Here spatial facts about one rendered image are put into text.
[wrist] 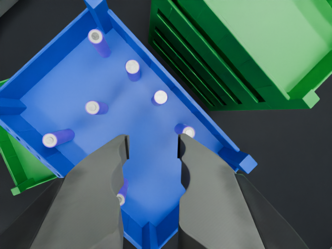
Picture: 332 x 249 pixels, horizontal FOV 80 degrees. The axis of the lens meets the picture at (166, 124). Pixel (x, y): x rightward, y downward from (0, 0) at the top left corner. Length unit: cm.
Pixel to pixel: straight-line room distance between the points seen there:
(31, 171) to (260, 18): 71
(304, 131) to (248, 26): 55
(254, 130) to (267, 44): 41
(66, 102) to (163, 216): 24
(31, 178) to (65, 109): 43
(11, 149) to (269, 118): 83
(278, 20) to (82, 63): 33
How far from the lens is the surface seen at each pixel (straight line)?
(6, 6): 80
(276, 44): 41
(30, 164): 74
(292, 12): 44
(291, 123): 83
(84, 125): 34
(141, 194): 35
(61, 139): 29
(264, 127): 77
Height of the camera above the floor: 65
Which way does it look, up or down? 82 degrees down
